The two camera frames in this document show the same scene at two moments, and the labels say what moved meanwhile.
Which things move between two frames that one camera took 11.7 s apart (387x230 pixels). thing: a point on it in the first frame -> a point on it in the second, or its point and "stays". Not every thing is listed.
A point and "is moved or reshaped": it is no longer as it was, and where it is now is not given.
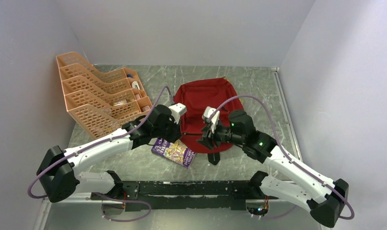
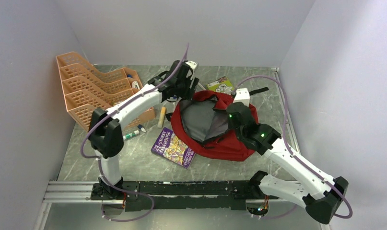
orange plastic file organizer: x=101 y=100 stays
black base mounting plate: x=183 y=195 stays
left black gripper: x=176 y=133 -> x=188 y=94
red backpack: x=198 y=96 is moved or reshaped
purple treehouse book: x=177 y=152 stays
